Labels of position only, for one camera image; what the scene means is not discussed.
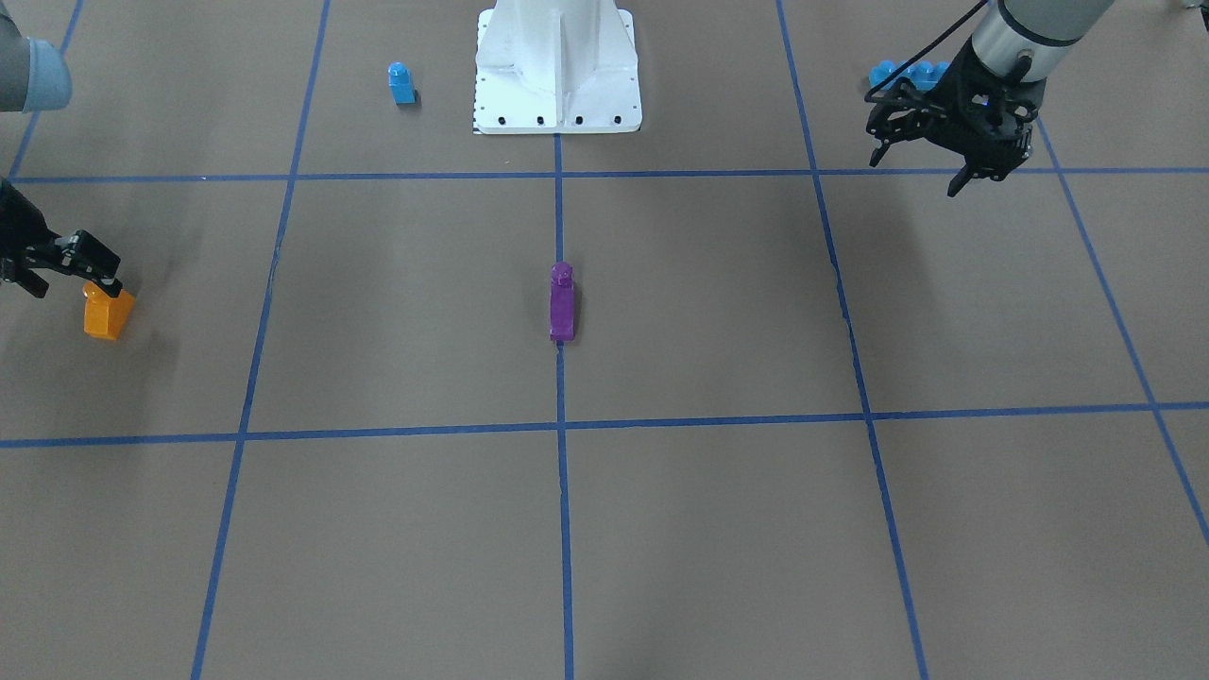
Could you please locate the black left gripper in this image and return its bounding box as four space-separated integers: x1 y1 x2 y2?
864 44 1047 197

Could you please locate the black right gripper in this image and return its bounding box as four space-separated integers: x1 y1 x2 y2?
1 179 125 298

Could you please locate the orange trapezoid block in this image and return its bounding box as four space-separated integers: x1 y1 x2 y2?
82 282 137 341

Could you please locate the purple trapezoid block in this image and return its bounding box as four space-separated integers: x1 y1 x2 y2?
548 263 577 342

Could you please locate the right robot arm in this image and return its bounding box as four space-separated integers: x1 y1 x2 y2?
1 8 125 298

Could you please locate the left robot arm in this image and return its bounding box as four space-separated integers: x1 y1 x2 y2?
864 1 1111 197

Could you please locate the long blue block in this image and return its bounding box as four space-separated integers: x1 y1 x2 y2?
868 59 950 92

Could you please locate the small blue block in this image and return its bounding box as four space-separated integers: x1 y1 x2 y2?
387 60 417 105

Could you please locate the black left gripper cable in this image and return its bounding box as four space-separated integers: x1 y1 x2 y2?
864 0 993 103

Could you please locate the white central pedestal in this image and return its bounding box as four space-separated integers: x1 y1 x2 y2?
472 1 643 136

